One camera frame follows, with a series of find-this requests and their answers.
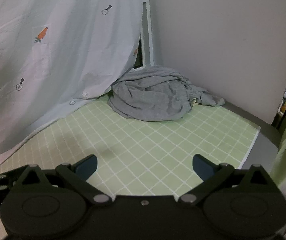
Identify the white frame post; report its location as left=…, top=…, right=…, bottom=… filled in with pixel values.
left=140, top=0, right=156, bottom=68

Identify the green grid mat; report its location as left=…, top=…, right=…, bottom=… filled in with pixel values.
left=0, top=96, right=261, bottom=201

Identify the grey shirt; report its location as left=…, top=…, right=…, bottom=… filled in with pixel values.
left=107, top=65, right=203, bottom=122

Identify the carrot print light curtain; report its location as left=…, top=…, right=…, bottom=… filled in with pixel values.
left=0, top=0, right=150, bottom=178

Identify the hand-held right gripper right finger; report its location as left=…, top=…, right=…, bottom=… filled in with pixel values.
left=178, top=154, right=275, bottom=203

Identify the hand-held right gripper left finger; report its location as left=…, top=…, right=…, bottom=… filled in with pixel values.
left=15, top=154, right=113, bottom=204

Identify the grey bed base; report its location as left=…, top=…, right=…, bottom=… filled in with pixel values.
left=224, top=102, right=284, bottom=182

